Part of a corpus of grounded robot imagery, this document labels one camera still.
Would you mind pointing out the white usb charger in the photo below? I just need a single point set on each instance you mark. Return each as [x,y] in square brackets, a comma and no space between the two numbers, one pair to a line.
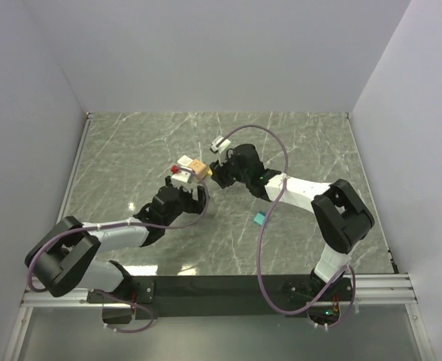
[184,161]

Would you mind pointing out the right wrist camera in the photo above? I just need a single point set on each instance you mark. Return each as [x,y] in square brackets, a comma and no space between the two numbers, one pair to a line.
[220,144]

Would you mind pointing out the teal plug adapter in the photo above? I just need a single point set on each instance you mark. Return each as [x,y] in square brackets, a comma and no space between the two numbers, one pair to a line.
[259,218]

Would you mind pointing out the peach cube socket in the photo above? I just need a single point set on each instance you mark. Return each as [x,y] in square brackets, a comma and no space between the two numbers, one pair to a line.
[200,168]

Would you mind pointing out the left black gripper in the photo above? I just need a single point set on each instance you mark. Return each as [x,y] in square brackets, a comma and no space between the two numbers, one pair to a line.
[193,204]

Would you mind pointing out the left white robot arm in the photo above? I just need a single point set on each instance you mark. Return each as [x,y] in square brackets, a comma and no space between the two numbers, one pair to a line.
[64,258]

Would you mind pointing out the black base bar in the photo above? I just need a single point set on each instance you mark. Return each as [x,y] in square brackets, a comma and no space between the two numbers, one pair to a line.
[220,295]

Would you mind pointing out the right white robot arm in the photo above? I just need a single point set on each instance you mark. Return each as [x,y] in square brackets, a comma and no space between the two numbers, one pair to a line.
[343,218]

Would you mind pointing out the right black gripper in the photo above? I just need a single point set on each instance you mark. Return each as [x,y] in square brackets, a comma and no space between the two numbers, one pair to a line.
[219,171]

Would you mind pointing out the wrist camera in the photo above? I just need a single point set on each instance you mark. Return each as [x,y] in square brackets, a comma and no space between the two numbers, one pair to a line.
[220,144]
[181,176]

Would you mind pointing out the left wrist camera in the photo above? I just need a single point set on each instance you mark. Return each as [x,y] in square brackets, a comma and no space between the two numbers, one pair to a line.
[181,176]

